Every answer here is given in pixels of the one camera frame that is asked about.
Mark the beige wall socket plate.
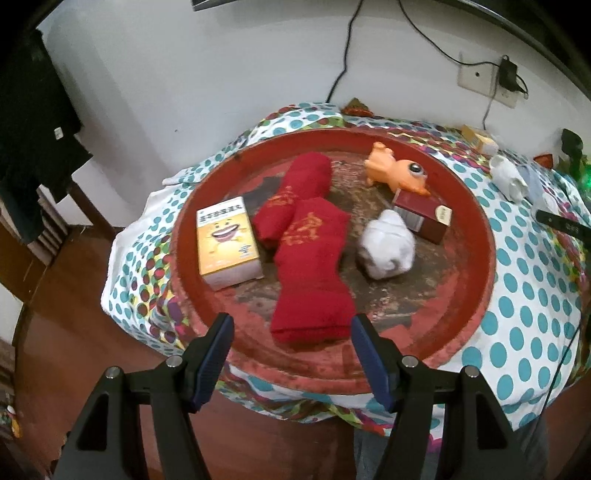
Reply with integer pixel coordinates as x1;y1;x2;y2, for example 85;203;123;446
457;62;502;95
493;83;522;109

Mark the dark red box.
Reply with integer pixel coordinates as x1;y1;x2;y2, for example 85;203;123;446
392;189;452;245

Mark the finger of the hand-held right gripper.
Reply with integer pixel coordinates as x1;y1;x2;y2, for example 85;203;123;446
536;209;591;245

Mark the large rolled white sock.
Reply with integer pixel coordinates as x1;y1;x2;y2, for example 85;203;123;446
489;154;529;202

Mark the pale yellow box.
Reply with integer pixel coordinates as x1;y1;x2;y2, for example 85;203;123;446
462;124;499;155

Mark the black garment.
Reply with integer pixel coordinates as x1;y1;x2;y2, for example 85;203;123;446
0;28;95;245

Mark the red gold candy wrapper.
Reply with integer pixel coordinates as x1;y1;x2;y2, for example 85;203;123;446
341;97;374;116

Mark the orange toy fish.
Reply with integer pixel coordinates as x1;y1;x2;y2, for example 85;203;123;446
364;142;431;197

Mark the red sock gold print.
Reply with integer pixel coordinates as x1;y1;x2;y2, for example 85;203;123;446
270;198;356;354
252;154;333;252

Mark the thin black cord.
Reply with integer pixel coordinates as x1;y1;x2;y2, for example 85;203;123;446
539;311;591;412

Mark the wooden chair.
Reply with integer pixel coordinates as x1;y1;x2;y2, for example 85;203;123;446
0;181;116;278

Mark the black charger cable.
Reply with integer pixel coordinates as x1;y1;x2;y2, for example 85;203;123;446
482;90;497;132

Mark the yellow cartoon face box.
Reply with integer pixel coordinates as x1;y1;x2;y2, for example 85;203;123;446
196;196;265;291

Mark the black plastic stand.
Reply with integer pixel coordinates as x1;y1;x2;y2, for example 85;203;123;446
561;128;585;169

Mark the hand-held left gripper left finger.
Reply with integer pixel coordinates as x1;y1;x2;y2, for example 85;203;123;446
52;312;234;480

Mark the blue grey sock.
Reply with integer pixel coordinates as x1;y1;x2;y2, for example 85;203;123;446
519;164;548;204

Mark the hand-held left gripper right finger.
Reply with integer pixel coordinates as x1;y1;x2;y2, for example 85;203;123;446
351;314;529;480

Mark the small white sock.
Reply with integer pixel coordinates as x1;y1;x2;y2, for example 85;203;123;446
358;209;416;281

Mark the round red tray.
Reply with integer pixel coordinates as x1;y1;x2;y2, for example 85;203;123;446
170;128;497;394

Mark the polka dot tablecloth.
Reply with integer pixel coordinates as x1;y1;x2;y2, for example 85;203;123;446
102;102;591;439

